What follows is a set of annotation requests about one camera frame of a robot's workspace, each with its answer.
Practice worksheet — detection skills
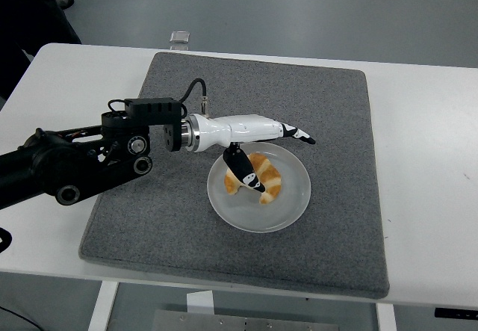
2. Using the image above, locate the round grey plate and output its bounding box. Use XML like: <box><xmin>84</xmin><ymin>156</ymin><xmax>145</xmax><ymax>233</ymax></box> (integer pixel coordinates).
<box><xmin>206</xmin><ymin>141</ymin><xmax>311</xmax><ymax>234</ymax></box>

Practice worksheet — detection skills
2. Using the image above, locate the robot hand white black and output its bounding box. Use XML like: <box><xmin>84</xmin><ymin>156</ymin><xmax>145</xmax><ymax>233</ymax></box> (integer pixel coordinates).
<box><xmin>193</xmin><ymin>113</ymin><xmax>317</xmax><ymax>194</ymax></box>

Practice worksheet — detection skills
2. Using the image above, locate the white table leg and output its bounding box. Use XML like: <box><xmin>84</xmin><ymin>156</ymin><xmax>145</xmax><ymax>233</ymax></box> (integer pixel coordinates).
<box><xmin>375</xmin><ymin>303</ymin><xmax>397</xmax><ymax>331</ymax></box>
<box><xmin>87</xmin><ymin>281</ymin><xmax>120</xmax><ymax>331</ymax></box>

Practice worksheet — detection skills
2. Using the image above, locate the croissant bread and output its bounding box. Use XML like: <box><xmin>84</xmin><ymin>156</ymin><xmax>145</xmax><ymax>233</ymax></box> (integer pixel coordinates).
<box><xmin>223</xmin><ymin>152</ymin><xmax>282</xmax><ymax>205</ymax></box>

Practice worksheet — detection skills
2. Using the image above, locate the grey felt mat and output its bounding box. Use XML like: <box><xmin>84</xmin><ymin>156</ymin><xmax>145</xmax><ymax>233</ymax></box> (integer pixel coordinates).
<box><xmin>78</xmin><ymin>51</ymin><xmax>391</xmax><ymax>298</ymax></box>

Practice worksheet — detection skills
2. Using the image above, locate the black table control panel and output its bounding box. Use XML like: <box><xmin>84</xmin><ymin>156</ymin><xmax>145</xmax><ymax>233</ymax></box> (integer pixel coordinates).
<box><xmin>434</xmin><ymin>307</ymin><xmax>478</xmax><ymax>319</ymax></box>

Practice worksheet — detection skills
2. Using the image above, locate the thin black floor cable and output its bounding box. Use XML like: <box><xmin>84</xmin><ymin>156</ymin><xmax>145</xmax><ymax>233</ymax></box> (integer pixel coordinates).
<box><xmin>0</xmin><ymin>304</ymin><xmax>38</xmax><ymax>331</ymax></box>

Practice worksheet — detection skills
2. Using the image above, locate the small square silver floor fitting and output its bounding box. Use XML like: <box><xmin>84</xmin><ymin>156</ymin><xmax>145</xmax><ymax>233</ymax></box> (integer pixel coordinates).
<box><xmin>169</xmin><ymin>31</ymin><xmax>192</xmax><ymax>46</ymax></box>

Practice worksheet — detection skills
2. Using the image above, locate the person's leg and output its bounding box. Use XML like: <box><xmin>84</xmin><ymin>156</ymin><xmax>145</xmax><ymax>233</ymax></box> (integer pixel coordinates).
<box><xmin>0</xmin><ymin>0</ymin><xmax>82</xmax><ymax>101</ymax></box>

